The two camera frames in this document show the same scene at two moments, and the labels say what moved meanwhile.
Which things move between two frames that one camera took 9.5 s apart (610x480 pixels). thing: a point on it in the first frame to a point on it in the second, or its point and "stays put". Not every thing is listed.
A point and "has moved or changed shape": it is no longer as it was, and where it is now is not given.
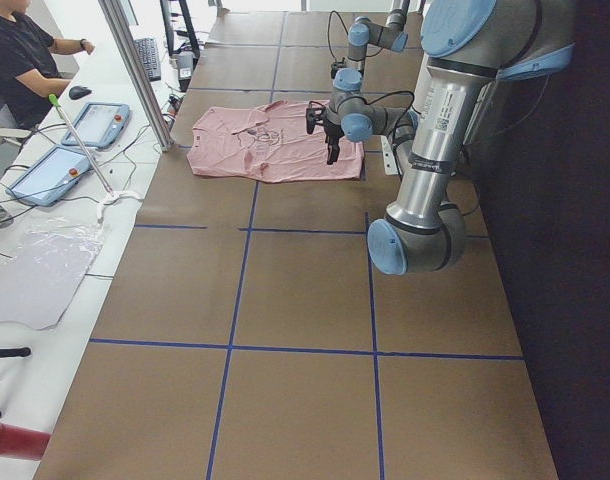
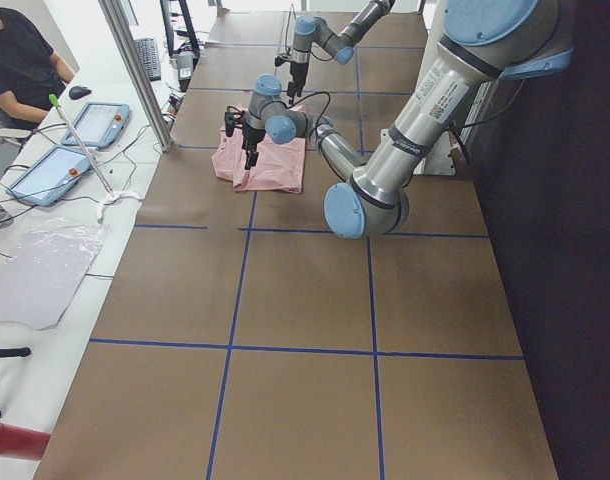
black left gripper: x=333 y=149 to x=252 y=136
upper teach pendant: x=101 y=125 stays put
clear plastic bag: x=35 y=286 stays put
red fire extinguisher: x=16 y=442 stays put
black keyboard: x=147 y=48 stays put
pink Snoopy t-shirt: x=265 y=141 has moved or changed shape
